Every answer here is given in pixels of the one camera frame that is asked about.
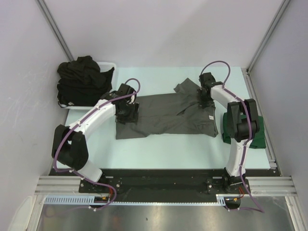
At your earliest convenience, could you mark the black t shirts pile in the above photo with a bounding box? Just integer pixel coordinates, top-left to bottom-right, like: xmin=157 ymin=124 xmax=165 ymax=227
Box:
xmin=57 ymin=55 xmax=115 ymax=107

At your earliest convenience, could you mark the white plastic basket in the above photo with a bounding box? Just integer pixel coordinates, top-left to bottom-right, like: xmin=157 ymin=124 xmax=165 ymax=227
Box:
xmin=58 ymin=62 xmax=116 ymax=110

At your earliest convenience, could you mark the light blue cable duct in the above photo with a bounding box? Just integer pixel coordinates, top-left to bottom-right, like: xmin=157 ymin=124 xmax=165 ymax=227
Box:
xmin=44 ymin=195 xmax=226 ymax=206

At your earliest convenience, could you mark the purple cable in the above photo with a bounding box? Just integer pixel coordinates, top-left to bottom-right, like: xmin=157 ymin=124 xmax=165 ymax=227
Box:
xmin=201 ymin=60 xmax=265 ymax=214
xmin=44 ymin=78 xmax=141 ymax=218

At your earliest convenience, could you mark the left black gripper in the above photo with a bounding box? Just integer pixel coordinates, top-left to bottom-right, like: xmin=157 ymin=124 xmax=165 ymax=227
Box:
xmin=115 ymin=101 xmax=139 ymax=125

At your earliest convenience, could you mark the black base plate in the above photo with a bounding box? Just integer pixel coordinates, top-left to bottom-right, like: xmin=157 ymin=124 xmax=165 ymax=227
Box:
xmin=49 ymin=168 xmax=282 ymax=204

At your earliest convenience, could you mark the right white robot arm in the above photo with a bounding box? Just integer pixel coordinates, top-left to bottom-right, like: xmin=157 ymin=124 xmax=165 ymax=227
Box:
xmin=198 ymin=73 xmax=260 ymax=193

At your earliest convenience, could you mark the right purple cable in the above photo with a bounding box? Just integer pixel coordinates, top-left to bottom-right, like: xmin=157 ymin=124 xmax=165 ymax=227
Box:
xmin=201 ymin=60 xmax=265 ymax=214

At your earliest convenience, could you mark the green folded t shirt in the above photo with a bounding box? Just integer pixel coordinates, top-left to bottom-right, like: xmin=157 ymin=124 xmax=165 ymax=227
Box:
xmin=222 ymin=113 xmax=266 ymax=149

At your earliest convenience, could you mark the aluminium frame rail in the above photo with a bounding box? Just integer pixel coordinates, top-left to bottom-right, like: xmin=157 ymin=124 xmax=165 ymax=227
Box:
xmin=34 ymin=176 xmax=297 ymax=196

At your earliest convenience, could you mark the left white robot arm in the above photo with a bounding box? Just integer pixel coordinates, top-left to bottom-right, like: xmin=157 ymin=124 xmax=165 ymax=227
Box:
xmin=51 ymin=82 xmax=141 ymax=193

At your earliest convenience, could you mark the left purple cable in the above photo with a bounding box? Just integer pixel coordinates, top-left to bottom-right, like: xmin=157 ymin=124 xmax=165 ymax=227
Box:
xmin=44 ymin=78 xmax=141 ymax=218

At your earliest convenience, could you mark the grey t shirt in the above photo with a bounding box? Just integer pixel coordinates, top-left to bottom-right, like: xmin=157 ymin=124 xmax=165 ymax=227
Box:
xmin=115 ymin=78 xmax=218 ymax=140

